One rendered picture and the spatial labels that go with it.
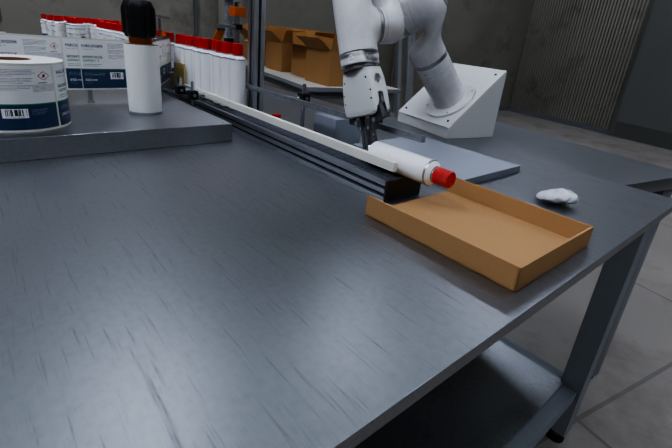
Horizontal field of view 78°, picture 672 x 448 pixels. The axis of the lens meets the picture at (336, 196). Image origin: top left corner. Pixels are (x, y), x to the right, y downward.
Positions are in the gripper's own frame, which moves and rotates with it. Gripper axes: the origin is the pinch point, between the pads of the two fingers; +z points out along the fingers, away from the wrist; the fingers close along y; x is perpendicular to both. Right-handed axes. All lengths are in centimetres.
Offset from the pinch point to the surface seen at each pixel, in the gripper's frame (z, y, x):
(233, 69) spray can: -28, 54, 2
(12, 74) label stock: -23, 43, 58
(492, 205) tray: 16.9, -20.6, -12.5
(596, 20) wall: -152, 188, -730
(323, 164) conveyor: 4.1, 10.6, 5.5
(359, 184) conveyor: 9.3, -0.3, 5.0
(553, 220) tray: 19.6, -32.6, -12.4
